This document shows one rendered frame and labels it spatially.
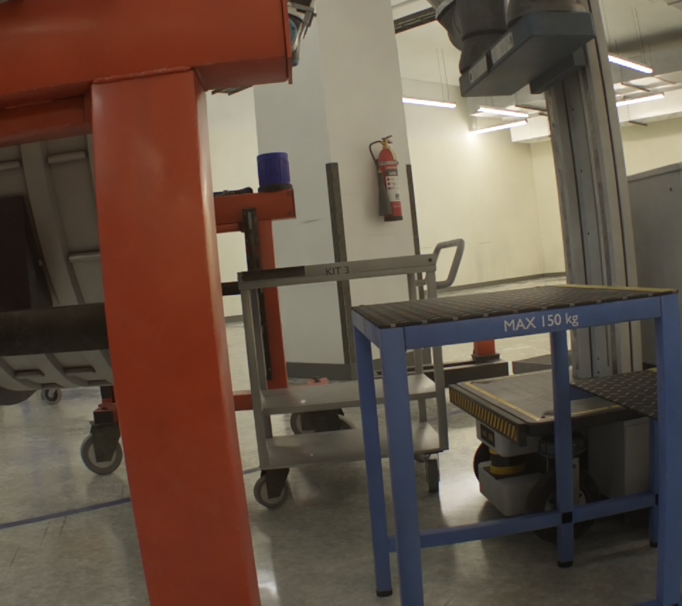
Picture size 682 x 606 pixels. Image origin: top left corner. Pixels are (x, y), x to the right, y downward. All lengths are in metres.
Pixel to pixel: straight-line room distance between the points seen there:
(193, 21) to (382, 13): 4.87
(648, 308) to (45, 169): 0.93
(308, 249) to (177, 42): 4.42
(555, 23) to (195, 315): 1.24
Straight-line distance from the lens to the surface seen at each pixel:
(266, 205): 2.97
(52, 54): 0.79
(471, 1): 2.31
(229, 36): 0.76
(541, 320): 1.07
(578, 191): 2.19
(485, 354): 4.17
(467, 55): 2.27
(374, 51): 5.45
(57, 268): 1.41
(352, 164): 5.09
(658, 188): 2.02
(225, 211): 2.98
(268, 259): 2.96
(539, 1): 1.82
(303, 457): 2.43
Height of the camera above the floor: 0.68
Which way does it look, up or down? level
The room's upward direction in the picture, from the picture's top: 5 degrees counter-clockwise
